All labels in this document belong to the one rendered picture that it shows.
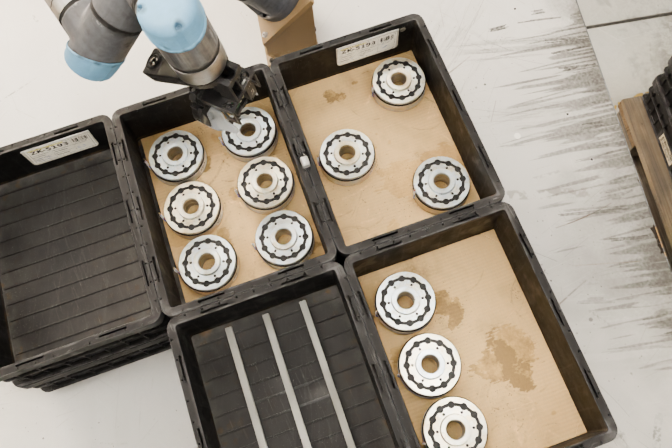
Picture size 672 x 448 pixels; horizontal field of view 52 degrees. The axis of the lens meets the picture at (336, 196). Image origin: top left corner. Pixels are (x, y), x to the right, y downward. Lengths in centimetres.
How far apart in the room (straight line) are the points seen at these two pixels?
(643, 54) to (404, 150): 139
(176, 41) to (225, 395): 62
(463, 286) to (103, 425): 71
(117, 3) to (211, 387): 64
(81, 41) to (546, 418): 91
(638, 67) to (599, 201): 110
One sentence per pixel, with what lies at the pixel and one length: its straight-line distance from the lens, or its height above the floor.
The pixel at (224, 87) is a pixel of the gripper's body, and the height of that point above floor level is 118.
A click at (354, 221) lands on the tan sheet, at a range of 126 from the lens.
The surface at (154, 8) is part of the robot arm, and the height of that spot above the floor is 135.
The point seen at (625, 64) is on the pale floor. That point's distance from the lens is 252.
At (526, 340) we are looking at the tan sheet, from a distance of 124.
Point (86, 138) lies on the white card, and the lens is 135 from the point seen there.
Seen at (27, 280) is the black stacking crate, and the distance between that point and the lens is 137.
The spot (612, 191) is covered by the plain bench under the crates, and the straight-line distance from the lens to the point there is 150.
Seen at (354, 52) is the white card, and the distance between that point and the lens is 135.
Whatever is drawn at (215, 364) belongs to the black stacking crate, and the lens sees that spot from 123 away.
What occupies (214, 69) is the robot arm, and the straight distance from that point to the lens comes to 95.
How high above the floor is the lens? 202
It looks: 69 degrees down
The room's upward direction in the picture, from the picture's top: 7 degrees counter-clockwise
